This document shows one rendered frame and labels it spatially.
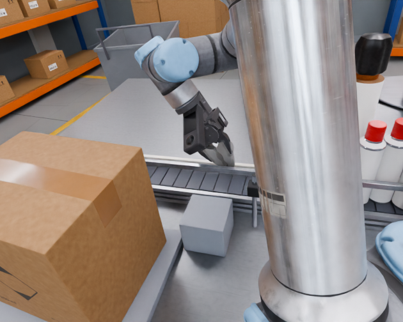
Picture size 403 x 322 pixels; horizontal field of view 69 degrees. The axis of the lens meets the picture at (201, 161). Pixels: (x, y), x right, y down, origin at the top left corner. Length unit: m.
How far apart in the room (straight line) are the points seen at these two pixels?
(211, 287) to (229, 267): 0.06
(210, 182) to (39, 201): 0.45
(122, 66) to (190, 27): 1.54
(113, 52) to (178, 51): 2.17
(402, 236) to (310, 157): 0.20
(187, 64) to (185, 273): 0.44
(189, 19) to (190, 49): 3.47
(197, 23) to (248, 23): 3.79
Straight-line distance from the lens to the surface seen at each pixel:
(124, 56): 2.70
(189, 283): 0.67
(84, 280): 0.50
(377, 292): 0.31
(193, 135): 0.64
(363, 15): 5.17
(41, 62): 4.45
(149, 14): 4.23
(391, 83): 1.40
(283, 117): 0.22
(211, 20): 3.95
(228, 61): 0.61
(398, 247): 0.38
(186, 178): 0.83
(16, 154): 0.66
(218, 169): 0.72
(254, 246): 0.72
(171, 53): 0.55
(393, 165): 0.73
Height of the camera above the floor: 1.40
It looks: 36 degrees down
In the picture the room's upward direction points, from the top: 7 degrees counter-clockwise
